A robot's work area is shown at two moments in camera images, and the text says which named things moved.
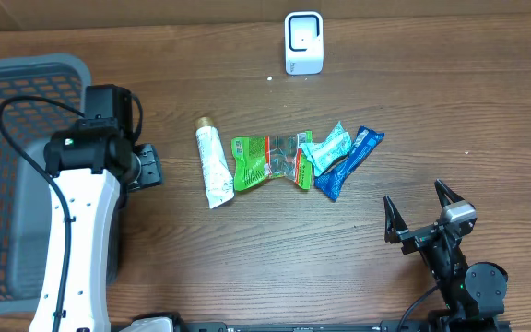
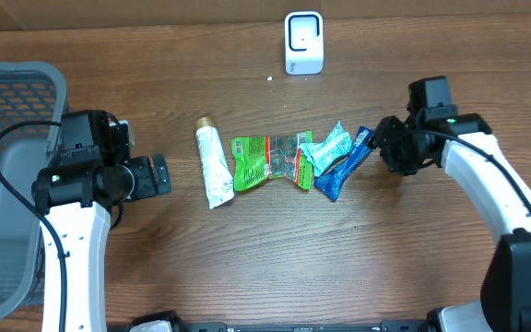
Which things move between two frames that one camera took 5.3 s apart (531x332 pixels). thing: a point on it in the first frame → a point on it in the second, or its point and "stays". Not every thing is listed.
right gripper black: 415,237 → 382,131
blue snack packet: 328,182 stays
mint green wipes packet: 326,149 stays
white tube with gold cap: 218,178 stays
